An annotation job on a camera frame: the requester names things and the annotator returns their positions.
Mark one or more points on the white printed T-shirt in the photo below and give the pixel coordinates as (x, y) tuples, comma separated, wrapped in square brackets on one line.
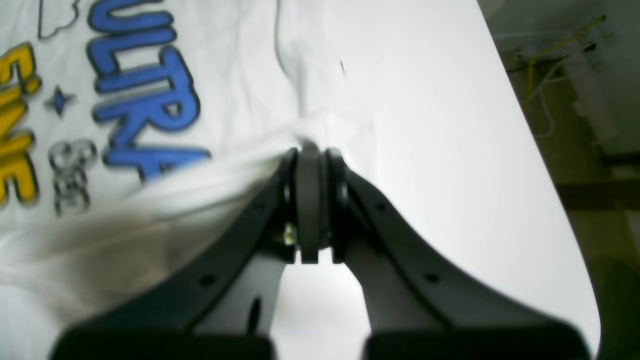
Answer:
[(118, 115)]

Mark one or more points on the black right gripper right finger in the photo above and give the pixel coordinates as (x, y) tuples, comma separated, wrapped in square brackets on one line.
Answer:
[(420, 305)]

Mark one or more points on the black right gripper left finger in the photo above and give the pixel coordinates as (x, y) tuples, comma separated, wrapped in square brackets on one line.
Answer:
[(218, 307)]

